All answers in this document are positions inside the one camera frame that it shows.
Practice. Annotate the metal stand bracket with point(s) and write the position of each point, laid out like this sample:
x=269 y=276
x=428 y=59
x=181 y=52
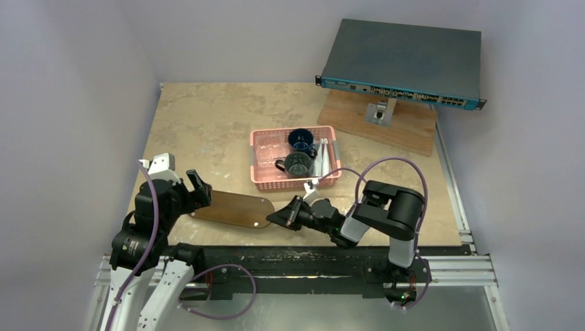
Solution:
x=380 y=113

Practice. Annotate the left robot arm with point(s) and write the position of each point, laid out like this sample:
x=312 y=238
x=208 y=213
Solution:
x=147 y=274

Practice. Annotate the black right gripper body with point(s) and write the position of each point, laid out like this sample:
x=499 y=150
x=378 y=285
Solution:
x=299 y=215

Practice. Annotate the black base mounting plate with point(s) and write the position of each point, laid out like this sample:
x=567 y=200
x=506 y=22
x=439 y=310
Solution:
x=229 y=271

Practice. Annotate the blue network switch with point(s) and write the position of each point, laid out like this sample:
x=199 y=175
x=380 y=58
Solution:
x=437 y=66

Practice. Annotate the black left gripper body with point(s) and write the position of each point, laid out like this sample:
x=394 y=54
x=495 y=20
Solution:
x=183 y=201

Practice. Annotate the wooden base board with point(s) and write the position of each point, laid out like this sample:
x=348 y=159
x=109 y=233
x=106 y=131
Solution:
x=412 y=127

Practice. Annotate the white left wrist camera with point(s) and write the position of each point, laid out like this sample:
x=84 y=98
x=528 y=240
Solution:
x=162 y=167

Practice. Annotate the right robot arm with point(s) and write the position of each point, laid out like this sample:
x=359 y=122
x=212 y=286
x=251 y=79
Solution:
x=390 y=209

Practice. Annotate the pink plastic basket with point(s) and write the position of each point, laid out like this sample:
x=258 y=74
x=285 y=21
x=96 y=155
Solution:
x=277 y=180

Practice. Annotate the dark blue mug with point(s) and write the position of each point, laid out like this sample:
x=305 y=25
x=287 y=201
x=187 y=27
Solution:
x=302 y=140

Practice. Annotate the dark green mug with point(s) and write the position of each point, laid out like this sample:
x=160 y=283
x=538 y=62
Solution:
x=296 y=165

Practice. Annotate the oval wooden tray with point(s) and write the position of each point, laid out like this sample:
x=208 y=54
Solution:
x=236 y=209

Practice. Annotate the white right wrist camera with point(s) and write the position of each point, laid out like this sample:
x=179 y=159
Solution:
x=311 y=193

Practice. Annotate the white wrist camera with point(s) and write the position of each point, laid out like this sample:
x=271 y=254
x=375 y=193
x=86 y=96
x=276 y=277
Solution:
x=162 y=167
x=311 y=193

